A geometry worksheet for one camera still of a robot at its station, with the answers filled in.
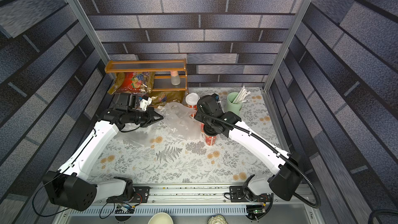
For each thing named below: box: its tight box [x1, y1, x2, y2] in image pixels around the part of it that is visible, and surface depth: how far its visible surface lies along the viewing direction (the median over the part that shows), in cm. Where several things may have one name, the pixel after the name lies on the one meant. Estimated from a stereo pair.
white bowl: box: [147, 212, 174, 224], surface depth 66 cm
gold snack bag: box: [150, 90, 187, 107], surface depth 110 cm
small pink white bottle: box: [170, 70, 181, 86], surface depth 99 cm
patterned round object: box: [207, 214, 229, 224], surface depth 68 cm
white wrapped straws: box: [232, 85, 252, 104], surface depth 94 cm
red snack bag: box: [114, 71, 156, 94], surface depth 98 cm
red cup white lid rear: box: [185, 92, 201, 110], surface depth 94 cm
